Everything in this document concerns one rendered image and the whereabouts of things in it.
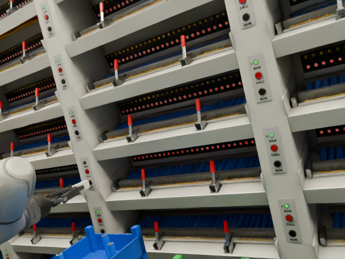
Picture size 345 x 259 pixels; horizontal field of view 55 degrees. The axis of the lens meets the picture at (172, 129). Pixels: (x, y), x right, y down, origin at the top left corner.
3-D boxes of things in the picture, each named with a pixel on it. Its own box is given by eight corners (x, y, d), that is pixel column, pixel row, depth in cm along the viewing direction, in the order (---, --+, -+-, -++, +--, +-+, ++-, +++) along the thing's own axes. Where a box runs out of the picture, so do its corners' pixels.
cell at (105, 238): (99, 236, 93) (105, 258, 94) (104, 236, 92) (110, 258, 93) (104, 233, 95) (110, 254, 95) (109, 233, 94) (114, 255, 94)
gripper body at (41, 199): (27, 220, 105) (51, 208, 113) (44, 220, 101) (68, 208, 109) (21, 198, 105) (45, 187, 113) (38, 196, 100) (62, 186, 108)
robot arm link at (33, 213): (30, 230, 96) (46, 222, 101) (21, 201, 95) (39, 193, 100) (12, 230, 101) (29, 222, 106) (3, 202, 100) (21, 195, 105)
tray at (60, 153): (79, 163, 127) (62, 132, 123) (-7, 176, 159) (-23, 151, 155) (109, 137, 143) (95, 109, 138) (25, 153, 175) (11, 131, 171)
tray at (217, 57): (240, 67, 88) (224, 16, 84) (83, 110, 121) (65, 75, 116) (256, 47, 104) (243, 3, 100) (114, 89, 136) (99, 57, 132)
